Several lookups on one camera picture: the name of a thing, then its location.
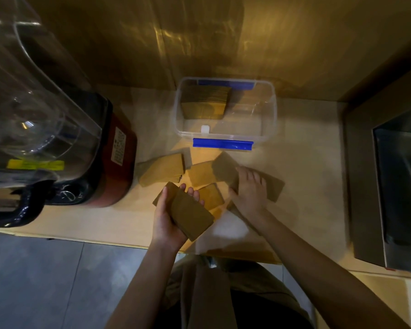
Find person's right hand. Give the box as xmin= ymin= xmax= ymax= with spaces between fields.
xmin=228 ymin=167 xmax=268 ymax=221

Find person's left hand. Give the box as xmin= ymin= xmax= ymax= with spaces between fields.
xmin=152 ymin=183 xmax=205 ymax=252

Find brown paper napkin stack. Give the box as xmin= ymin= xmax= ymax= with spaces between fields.
xmin=153 ymin=182 xmax=215 ymax=242

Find long brown paper napkin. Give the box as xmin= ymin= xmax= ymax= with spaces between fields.
xmin=212 ymin=151 xmax=285 ymax=203

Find person's left forearm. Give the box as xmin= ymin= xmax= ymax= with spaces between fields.
xmin=104 ymin=240 xmax=186 ymax=329

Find person's right forearm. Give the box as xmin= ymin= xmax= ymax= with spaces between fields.
xmin=249 ymin=208 xmax=411 ymax=329

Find blue container latch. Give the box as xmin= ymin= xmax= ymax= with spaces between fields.
xmin=192 ymin=138 xmax=254 ymax=151
xmin=198 ymin=79 xmax=255 ymax=91

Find red blender base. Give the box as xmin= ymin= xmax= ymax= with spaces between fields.
xmin=46 ymin=92 xmax=138 ymax=208

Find clear plastic storage container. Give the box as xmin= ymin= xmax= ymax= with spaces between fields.
xmin=173 ymin=77 xmax=278 ymax=149

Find row of brown napkins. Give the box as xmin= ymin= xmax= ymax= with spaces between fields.
xmin=180 ymin=84 xmax=232 ymax=120

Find person's olive trousers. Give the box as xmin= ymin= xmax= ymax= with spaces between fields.
xmin=156 ymin=254 xmax=316 ymax=329

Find stainless steel appliance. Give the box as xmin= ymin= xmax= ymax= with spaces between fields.
xmin=343 ymin=61 xmax=411 ymax=275

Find clear blender jug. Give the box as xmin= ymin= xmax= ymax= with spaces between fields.
xmin=0 ymin=0 xmax=104 ymax=189

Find black blender jug handle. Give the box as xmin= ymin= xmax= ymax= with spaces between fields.
xmin=0 ymin=181 xmax=57 ymax=228

